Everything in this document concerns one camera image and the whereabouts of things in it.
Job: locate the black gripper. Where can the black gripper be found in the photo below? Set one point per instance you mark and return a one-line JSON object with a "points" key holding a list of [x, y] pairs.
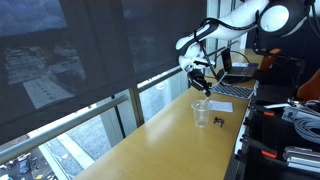
{"points": [[192, 67]]}

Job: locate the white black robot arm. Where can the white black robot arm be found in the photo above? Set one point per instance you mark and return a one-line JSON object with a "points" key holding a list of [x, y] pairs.
{"points": [[273, 18]]}

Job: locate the clear plastic cup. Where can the clear plastic cup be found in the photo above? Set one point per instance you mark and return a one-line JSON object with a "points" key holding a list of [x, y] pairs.
{"points": [[201, 111]]}

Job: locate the white paper sheet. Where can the white paper sheet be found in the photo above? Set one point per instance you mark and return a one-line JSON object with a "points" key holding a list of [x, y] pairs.
{"points": [[221, 106]]}

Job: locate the checkerboard calibration board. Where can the checkerboard calibration board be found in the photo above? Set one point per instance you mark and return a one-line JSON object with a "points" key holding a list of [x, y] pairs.
{"points": [[234, 91]]}

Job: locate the open laptop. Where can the open laptop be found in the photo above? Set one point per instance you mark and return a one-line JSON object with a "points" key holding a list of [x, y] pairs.
{"points": [[235, 72]]}

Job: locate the small black clip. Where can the small black clip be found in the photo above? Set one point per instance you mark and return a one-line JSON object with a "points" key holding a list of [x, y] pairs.
{"points": [[218, 121]]}

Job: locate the right orange black clamp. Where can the right orange black clamp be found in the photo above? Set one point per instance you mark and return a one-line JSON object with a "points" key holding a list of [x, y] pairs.
{"points": [[263, 110]]}

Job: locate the orange black clamp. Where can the orange black clamp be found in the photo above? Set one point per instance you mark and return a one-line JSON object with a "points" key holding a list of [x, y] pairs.
{"points": [[263, 110], [265, 150]]}

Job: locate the left orange black clamp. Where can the left orange black clamp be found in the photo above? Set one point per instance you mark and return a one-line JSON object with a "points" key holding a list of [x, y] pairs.
{"points": [[265, 150]]}

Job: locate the orange chair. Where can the orange chair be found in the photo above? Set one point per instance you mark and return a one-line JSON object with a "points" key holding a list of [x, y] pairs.
{"points": [[310, 90]]}

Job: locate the silver aluminium profile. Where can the silver aluminium profile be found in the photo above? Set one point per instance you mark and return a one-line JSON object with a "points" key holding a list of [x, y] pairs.
{"points": [[302, 158]]}

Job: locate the metal window railing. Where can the metal window railing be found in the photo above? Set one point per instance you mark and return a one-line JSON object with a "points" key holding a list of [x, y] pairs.
{"points": [[47, 135]]}

